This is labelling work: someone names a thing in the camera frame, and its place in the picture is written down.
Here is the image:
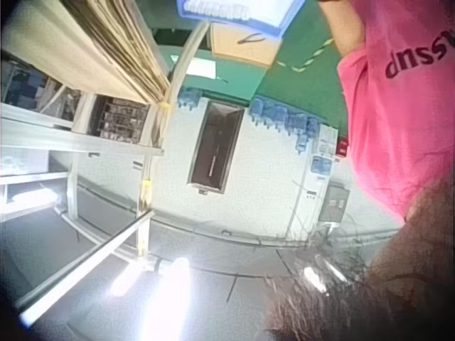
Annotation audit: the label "white water dispenser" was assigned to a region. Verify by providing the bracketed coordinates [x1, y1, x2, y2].
[284, 124, 341, 239]

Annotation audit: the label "brown cardboard sheet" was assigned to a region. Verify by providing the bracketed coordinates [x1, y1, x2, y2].
[209, 21, 284, 68]

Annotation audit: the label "grey electrical box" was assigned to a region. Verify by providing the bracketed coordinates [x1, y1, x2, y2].
[317, 181, 351, 228]

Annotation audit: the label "white paper sheet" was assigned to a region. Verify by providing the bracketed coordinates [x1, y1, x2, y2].
[184, 58, 217, 79]

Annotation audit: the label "black pliers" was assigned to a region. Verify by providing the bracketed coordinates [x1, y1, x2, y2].
[237, 32, 266, 45]

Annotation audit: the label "blue plastic tray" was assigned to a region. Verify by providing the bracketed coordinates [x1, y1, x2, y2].
[176, 0, 306, 39]

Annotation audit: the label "red fire alarm box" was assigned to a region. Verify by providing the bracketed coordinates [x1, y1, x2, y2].
[336, 136, 350, 159]

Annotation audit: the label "stack of flattened cardboard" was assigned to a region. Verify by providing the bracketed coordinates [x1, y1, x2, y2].
[1, 0, 172, 106]

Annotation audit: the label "metal shelf rack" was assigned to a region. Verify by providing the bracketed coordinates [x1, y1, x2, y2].
[0, 21, 210, 326]

